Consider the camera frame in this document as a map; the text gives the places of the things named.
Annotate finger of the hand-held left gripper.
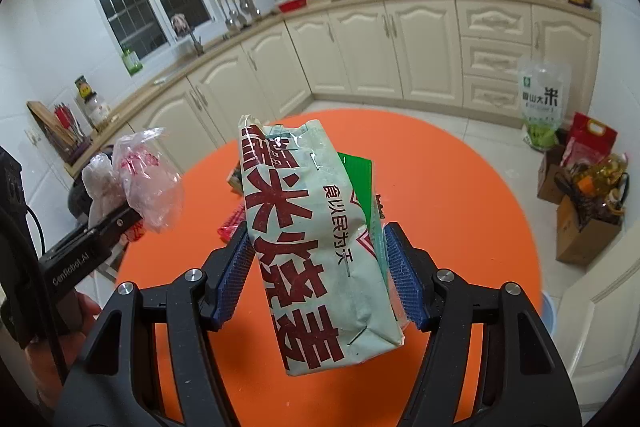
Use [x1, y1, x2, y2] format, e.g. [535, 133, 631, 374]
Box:
[90, 202, 144, 249]

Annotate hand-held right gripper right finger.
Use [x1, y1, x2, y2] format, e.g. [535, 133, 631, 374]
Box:
[382, 221, 584, 427]

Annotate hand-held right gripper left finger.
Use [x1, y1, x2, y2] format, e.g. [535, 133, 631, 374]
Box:
[52, 222, 257, 427]

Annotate white plastic bag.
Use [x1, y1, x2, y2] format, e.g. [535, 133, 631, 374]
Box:
[81, 152, 131, 223]

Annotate red print clear plastic bag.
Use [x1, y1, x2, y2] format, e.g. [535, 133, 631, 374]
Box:
[111, 127, 185, 234]

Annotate red print paper bag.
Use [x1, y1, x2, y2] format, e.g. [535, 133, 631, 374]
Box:
[236, 114, 405, 379]

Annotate green snack packet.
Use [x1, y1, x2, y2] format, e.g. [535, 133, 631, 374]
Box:
[336, 151, 390, 275]

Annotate person's left hand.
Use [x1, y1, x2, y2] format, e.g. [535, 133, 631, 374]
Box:
[25, 291, 104, 404]

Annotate red wrapper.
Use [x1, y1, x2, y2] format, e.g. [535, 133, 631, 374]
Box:
[216, 203, 247, 243]

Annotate purple knife rack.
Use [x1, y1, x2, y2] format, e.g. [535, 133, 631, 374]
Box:
[52, 103, 94, 164]

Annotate large clear jar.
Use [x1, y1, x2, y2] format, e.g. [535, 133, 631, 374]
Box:
[82, 93, 112, 134]

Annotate wooden cutting board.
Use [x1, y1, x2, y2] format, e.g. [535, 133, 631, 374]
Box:
[26, 101, 68, 158]

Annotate blue bucket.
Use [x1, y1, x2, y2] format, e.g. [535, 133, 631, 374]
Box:
[541, 291, 557, 344]

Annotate green glass bottle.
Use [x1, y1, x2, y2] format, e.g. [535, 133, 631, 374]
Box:
[122, 48, 144, 76]

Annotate small cardboard box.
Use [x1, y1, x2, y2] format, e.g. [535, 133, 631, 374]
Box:
[537, 146, 568, 204]

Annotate large cardboard box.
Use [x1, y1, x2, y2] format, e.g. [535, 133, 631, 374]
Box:
[555, 194, 624, 266]

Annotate metal kitchen faucet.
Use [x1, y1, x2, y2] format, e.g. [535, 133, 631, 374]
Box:
[171, 13, 206, 58]

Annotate cream door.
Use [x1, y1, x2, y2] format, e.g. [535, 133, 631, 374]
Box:
[550, 247, 640, 413]

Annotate clear rice bag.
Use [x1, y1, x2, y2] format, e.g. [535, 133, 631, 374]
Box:
[516, 59, 572, 151]

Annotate yellow cooking oil bottle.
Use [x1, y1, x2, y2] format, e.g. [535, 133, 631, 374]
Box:
[570, 153, 630, 220]

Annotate cream base cabinets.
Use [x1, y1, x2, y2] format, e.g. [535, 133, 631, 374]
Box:
[65, 0, 602, 188]

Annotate red handled bag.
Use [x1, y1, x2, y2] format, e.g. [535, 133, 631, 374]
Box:
[562, 112, 618, 168]

